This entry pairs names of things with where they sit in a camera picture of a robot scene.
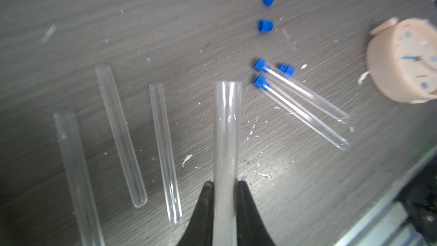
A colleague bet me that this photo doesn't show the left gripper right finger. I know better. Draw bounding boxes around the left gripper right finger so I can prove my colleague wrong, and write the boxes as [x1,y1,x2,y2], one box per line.
[237,181,275,246]

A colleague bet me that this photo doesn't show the test tube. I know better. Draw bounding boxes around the test tube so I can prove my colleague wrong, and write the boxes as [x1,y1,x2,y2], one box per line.
[254,75,350,151]
[95,66,147,208]
[53,111,105,246]
[212,81,242,246]
[149,83,183,228]
[254,58,351,124]

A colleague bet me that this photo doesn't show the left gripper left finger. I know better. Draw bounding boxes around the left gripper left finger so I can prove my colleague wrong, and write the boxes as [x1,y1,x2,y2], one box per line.
[177,182,213,246]

